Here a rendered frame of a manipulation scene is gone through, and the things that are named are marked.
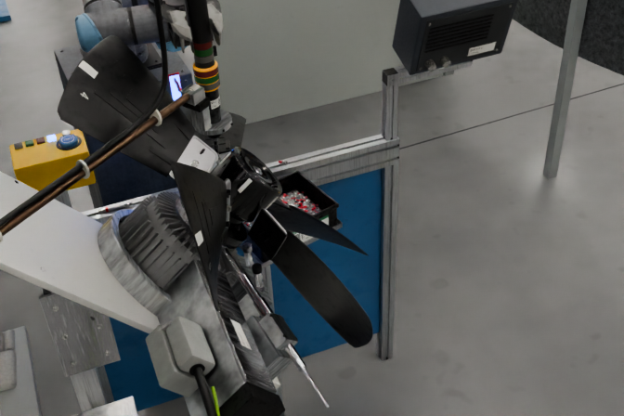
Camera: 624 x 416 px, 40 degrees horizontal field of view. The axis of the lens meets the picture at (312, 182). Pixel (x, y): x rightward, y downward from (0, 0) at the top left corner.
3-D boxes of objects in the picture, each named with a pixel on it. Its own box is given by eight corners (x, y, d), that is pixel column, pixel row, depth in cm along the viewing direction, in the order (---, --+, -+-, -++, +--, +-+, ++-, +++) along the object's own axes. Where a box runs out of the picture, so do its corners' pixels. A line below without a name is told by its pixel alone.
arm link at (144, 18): (137, 42, 177) (127, -7, 170) (191, 32, 178) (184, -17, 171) (141, 59, 170) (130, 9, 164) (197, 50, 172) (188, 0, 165)
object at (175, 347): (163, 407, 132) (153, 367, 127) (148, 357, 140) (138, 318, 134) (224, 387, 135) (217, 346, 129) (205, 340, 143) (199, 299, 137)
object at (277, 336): (288, 352, 143) (275, 349, 140) (270, 325, 147) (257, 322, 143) (299, 342, 143) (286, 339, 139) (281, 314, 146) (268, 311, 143)
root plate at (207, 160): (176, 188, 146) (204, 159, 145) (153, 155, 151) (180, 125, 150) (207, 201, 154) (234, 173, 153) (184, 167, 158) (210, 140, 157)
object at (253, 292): (223, 253, 155) (327, 412, 136) (215, 252, 153) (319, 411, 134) (231, 245, 154) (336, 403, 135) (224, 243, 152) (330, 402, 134)
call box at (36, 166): (25, 207, 189) (13, 169, 182) (19, 181, 196) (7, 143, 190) (97, 188, 193) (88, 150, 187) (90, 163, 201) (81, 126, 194)
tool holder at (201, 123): (209, 146, 152) (202, 98, 145) (178, 134, 155) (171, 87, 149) (240, 121, 157) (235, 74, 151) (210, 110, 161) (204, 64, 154)
